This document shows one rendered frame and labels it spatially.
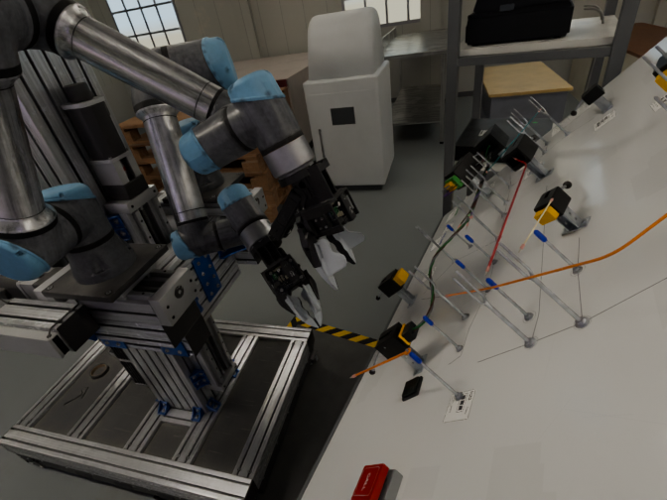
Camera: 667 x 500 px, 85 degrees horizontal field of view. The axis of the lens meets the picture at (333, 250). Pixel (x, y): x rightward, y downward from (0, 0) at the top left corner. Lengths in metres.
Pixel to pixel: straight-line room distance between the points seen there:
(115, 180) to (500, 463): 1.14
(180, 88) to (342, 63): 2.89
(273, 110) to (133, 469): 1.62
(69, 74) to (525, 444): 1.31
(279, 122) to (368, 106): 2.93
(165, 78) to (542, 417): 0.75
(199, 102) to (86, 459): 1.66
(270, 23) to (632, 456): 7.38
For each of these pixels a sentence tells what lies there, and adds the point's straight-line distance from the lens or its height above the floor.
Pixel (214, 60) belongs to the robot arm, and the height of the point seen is 1.58.
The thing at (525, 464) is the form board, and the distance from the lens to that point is 0.47.
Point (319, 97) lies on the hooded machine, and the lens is 3.58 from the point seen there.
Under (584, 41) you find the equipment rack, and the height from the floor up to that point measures 1.45.
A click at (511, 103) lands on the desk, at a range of 4.01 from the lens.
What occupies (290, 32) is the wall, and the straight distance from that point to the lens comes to 7.37.
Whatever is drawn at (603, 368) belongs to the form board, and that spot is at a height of 1.31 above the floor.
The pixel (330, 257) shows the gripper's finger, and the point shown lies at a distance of 0.61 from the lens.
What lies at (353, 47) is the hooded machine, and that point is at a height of 1.30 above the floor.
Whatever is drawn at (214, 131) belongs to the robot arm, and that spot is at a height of 1.52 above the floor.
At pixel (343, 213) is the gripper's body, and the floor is 1.36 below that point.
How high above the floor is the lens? 1.66
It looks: 34 degrees down
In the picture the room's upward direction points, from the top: 10 degrees counter-clockwise
